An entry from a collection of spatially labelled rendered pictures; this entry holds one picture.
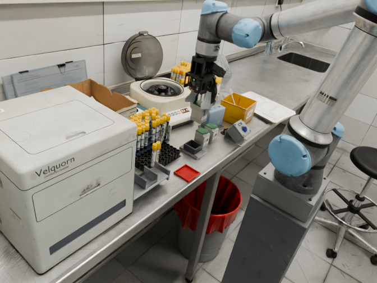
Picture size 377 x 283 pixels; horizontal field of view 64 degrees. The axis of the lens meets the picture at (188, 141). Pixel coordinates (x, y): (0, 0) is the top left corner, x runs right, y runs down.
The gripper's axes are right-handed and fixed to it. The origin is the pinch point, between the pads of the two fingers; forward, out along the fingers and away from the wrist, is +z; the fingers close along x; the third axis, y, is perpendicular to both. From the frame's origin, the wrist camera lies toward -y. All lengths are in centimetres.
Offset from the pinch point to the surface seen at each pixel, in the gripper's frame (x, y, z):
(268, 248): 40, 5, 36
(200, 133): -1.1, -4.8, 12.8
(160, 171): 2.7, 22.3, 15.0
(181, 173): 5.4, 13.7, 18.8
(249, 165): -21, -134, 107
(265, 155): -17, -161, 107
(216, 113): -4.2, -21.0, 10.3
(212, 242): 9, -24, 87
